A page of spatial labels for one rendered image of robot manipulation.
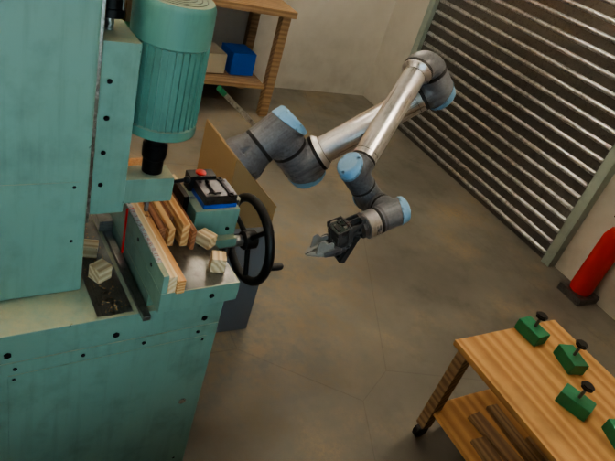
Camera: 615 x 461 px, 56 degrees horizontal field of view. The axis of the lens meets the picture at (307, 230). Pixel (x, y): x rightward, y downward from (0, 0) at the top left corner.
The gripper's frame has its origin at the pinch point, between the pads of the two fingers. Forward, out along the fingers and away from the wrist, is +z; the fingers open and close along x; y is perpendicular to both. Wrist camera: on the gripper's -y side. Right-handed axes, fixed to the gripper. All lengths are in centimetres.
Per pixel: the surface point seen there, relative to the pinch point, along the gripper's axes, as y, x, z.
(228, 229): 16.1, -7.2, 22.1
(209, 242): 22.5, 1.5, 30.6
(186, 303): 19.9, 15.3, 42.9
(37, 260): 35, -1, 70
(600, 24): -29, -100, -263
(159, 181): 39, -8, 37
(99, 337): 15, 10, 64
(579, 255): -147, -31, -217
